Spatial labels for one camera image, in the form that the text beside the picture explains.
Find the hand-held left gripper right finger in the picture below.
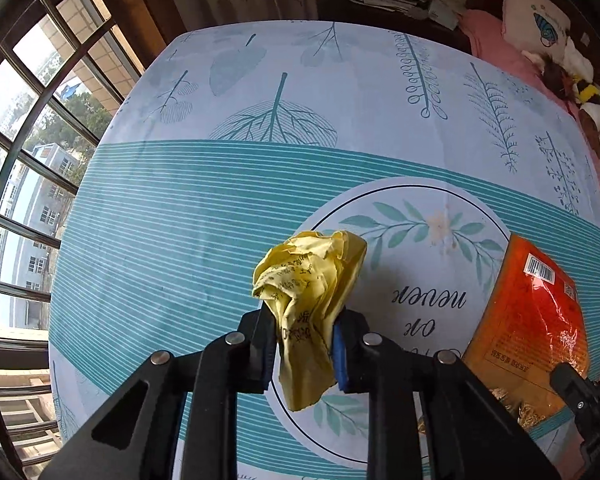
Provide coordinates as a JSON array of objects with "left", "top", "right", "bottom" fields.
[{"left": 332, "top": 312, "right": 561, "bottom": 480}]

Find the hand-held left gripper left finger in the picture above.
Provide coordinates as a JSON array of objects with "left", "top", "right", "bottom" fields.
[{"left": 39, "top": 305, "right": 281, "bottom": 480}]

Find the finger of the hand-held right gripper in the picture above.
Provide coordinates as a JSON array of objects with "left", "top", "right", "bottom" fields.
[{"left": 550, "top": 362, "right": 600, "bottom": 480}]

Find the yellow paper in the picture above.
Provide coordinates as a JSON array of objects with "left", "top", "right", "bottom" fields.
[{"left": 251, "top": 230, "right": 368, "bottom": 412}]

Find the orange foil bag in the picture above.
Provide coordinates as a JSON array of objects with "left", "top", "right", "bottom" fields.
[{"left": 462, "top": 233, "right": 592, "bottom": 433}]

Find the leaf print tablecloth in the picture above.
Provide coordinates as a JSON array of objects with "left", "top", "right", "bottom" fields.
[{"left": 47, "top": 20, "right": 600, "bottom": 480}]

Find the bee plush toy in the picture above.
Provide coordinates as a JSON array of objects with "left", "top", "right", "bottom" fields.
[{"left": 572, "top": 77, "right": 600, "bottom": 108}]

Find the window with metal grille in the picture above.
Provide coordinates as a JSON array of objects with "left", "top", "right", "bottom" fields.
[{"left": 0, "top": 0, "right": 148, "bottom": 480}]

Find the dark wooden nightstand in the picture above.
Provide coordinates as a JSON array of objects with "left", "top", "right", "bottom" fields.
[{"left": 317, "top": 0, "right": 473, "bottom": 53}]

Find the pink blanket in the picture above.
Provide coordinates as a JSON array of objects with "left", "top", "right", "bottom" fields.
[{"left": 457, "top": 9, "right": 600, "bottom": 386}]

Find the pale blue small box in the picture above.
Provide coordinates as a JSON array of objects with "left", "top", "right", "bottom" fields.
[{"left": 427, "top": 0, "right": 466, "bottom": 31}]

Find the dark wooden headboard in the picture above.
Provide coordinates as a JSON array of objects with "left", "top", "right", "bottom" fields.
[{"left": 467, "top": 0, "right": 600, "bottom": 86}]

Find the white pillow with blue print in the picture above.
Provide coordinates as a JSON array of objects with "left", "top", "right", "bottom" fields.
[{"left": 501, "top": 0, "right": 573, "bottom": 53}]

